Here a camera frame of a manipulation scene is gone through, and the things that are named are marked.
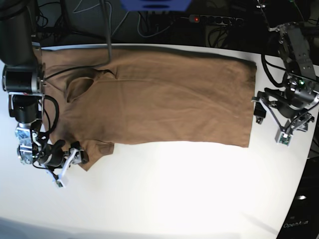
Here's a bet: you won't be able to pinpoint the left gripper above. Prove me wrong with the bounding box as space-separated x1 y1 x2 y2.
254 91 312 124

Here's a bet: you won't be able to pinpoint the black power strip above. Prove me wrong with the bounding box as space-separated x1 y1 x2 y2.
188 14 245 27

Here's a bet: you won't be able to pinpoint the brown T-shirt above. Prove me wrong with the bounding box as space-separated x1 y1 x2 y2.
42 48 257 170

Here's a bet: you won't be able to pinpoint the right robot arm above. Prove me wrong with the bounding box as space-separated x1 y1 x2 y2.
0 0 89 172

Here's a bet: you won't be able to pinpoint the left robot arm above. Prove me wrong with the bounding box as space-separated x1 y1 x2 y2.
252 0 319 132

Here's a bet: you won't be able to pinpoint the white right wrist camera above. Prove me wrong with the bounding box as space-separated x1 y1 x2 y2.
53 175 68 188

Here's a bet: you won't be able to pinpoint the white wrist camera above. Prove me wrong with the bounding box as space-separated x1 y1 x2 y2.
275 130 293 146
53 175 68 188

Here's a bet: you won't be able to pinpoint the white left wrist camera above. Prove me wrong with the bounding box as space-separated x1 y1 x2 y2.
275 130 293 146

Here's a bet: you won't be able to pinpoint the blue box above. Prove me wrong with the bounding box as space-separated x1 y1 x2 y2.
121 0 192 11

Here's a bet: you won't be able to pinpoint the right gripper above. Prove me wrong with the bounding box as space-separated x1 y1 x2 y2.
39 139 89 169

